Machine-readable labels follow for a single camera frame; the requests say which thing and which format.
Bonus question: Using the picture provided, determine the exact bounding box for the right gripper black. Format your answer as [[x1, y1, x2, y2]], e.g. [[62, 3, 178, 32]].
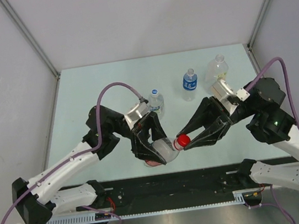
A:
[[172, 91, 261, 152]]

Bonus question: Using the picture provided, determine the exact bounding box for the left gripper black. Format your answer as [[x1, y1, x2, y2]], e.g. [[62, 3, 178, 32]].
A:
[[108, 108, 176, 169]]

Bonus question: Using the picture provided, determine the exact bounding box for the red cap water bottle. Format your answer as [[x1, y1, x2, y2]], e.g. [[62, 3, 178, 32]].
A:
[[145, 137, 185, 168]]

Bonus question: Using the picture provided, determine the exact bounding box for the green label clear bottle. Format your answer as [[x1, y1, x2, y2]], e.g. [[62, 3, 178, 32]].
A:
[[148, 89, 165, 119]]

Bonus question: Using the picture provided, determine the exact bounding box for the blue label Pocari bottle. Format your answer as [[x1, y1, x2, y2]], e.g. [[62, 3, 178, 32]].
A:
[[182, 68, 197, 102]]

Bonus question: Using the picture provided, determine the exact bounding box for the square clear juice bottle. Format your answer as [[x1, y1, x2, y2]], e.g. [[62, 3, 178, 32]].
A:
[[204, 54, 228, 94]]

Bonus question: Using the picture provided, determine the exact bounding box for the red bottle cap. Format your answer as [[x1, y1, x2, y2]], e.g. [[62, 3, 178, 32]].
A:
[[177, 134, 191, 147]]

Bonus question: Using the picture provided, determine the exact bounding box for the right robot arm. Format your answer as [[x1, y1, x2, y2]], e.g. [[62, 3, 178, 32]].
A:
[[180, 78, 299, 191]]

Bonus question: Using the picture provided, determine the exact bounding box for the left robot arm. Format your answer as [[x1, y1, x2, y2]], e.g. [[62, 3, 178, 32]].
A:
[[1, 98, 167, 224]]

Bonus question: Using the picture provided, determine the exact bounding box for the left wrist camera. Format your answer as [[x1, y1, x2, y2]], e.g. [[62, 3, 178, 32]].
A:
[[124, 99, 150, 130]]

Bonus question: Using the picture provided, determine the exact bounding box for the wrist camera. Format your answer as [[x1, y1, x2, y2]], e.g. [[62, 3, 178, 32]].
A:
[[124, 99, 150, 130], [210, 79, 250, 115]]

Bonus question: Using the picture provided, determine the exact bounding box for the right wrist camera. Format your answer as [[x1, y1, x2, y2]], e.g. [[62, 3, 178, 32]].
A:
[[210, 79, 250, 115]]

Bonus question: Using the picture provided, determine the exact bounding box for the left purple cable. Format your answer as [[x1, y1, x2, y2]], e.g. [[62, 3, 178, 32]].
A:
[[0, 79, 161, 224]]

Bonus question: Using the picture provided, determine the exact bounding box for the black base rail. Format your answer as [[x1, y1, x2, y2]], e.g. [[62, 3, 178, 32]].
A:
[[57, 156, 290, 224]]

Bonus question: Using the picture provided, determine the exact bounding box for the white cable duct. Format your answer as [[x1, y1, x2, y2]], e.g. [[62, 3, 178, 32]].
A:
[[39, 186, 265, 224]]

